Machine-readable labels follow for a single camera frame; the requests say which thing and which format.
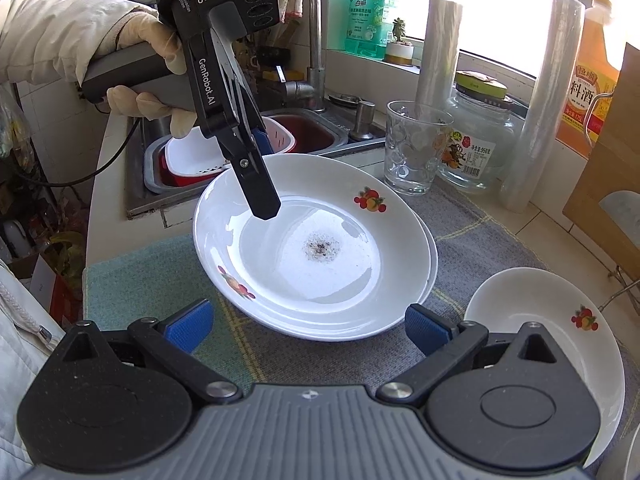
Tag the clear drinking glass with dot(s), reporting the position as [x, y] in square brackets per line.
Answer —
[415, 160]

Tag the metal faucet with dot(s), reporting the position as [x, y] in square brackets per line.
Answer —
[314, 35]

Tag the metal sink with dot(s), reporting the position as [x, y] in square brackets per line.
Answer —
[150, 205]

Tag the bamboo cutting board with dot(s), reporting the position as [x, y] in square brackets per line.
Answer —
[595, 185]

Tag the glass jar with green lid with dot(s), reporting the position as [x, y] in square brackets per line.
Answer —
[480, 160]

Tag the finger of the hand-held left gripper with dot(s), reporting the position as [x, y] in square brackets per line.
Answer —
[255, 185]
[262, 141]

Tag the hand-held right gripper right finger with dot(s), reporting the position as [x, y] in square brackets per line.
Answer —
[425, 328]

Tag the thin plastic wrap roll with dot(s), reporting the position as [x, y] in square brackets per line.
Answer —
[440, 50]

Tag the thick plastic wrap roll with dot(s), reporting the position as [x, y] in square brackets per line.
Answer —
[545, 110]

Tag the metal sink knob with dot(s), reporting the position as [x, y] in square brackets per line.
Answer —
[362, 120]

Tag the red plastic basin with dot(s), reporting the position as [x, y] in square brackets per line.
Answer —
[172, 176]

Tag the small white fruit-print plate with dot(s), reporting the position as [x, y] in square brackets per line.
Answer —
[530, 305]

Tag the grey plastic basin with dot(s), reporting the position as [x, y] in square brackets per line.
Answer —
[152, 170]

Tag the green dish soap bottle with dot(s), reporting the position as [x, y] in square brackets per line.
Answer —
[370, 15]

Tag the white plastic colander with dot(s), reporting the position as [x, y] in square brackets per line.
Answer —
[200, 157]

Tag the orange cooking wine bottle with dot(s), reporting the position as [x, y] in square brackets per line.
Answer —
[585, 95]

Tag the grey and teal checked mat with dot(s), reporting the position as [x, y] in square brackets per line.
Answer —
[150, 285]

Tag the person's white jacket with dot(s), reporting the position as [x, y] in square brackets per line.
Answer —
[20, 360]

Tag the person's left forearm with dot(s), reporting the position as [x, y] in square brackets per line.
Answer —
[45, 25]

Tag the large white fruit-print plate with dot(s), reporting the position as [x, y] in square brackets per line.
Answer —
[300, 302]

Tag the dark red basin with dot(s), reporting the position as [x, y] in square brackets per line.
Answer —
[310, 135]

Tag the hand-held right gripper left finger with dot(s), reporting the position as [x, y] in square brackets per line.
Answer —
[192, 321]

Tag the small potted plant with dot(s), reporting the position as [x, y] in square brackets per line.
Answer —
[399, 52]

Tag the metal sink strainer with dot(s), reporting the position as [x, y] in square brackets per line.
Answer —
[342, 100]

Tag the person's left hand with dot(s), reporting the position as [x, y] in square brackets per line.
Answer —
[145, 25]

